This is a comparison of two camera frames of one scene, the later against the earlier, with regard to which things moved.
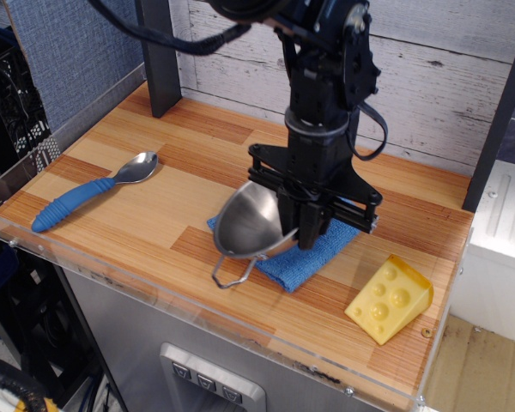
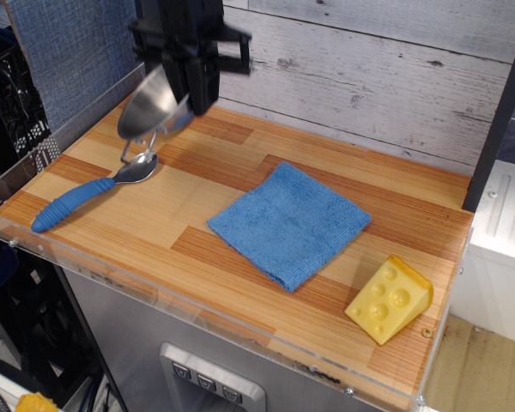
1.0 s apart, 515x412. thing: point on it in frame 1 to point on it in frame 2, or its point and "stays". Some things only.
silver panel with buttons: x=195 y=383 stays
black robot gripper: x=318 y=160 to x=189 y=42
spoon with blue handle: x=137 y=168 stays
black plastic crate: x=17 y=139 stays
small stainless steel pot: x=248 y=225 to x=152 y=108
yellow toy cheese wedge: x=396 y=294 stays
